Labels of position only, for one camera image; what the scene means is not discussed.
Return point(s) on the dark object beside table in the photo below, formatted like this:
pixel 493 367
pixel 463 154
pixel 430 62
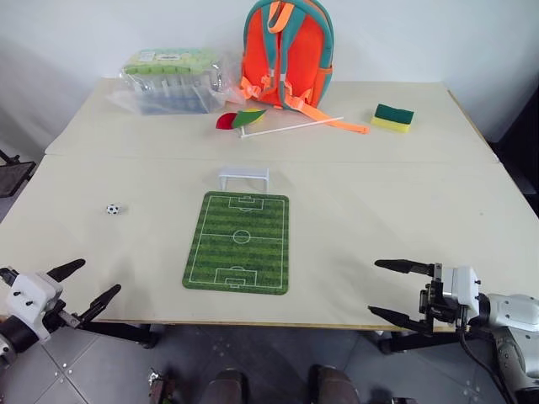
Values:
pixel 520 168

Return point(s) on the white miniature goal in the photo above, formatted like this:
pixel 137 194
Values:
pixel 244 171

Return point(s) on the orange teal backpack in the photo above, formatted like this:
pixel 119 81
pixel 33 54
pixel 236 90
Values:
pixel 286 54

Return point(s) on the small dark reddish object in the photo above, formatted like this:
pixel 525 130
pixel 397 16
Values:
pixel 162 387

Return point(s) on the black mesh chair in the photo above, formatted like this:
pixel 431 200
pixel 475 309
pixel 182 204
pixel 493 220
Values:
pixel 14 172

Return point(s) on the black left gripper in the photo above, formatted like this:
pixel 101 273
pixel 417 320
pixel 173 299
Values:
pixel 63 320

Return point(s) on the green yellow sponge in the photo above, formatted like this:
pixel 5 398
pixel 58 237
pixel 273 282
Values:
pixel 392 118

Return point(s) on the green soccer field mat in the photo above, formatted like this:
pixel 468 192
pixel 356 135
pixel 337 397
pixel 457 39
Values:
pixel 238 242

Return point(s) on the colourful pinwheel on stick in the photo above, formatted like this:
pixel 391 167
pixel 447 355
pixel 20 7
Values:
pixel 248 118

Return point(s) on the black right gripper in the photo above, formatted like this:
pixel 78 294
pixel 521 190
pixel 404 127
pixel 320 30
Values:
pixel 436 305

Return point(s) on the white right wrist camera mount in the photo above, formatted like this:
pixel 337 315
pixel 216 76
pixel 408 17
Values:
pixel 463 286

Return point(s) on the tiny soccer ball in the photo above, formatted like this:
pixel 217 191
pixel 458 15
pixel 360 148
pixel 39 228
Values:
pixel 112 209

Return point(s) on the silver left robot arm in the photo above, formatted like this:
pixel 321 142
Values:
pixel 10 336

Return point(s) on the clear bag of green packs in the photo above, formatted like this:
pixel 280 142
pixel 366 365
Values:
pixel 168 80

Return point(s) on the dark rounded shape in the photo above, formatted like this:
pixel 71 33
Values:
pixel 332 385
pixel 225 387

